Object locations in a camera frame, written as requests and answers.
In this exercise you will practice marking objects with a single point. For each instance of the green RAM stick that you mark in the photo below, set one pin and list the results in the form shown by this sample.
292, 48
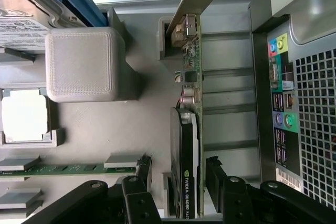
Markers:
65, 169

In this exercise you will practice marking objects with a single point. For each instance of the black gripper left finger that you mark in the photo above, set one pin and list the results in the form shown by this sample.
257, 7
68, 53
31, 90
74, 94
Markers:
139, 203

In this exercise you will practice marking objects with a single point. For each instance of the silver hard disk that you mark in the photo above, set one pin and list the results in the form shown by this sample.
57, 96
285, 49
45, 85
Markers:
21, 32

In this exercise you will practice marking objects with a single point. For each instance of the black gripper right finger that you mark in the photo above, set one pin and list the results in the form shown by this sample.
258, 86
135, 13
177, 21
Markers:
233, 200

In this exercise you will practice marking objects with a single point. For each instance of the open grey PC case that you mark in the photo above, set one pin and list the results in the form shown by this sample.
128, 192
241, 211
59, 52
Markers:
315, 3

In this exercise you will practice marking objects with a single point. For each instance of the silver CPU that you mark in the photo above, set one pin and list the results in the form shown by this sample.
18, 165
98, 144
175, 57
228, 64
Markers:
23, 116

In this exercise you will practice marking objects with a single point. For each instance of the grey parts rack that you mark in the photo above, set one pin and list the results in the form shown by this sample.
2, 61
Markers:
105, 129

